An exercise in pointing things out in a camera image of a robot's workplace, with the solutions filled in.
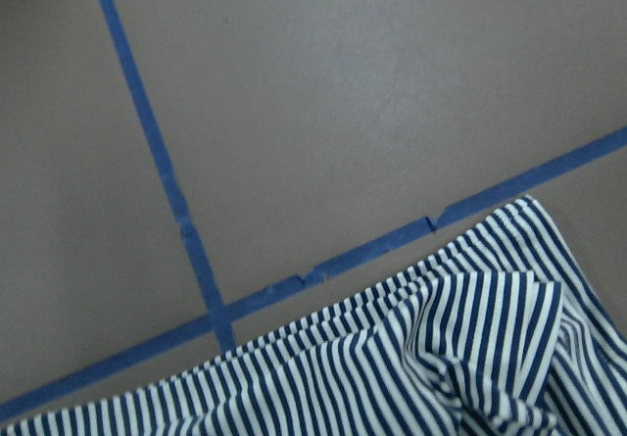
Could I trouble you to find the navy white striped polo shirt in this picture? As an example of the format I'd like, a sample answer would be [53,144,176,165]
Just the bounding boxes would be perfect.
[6,196,626,435]

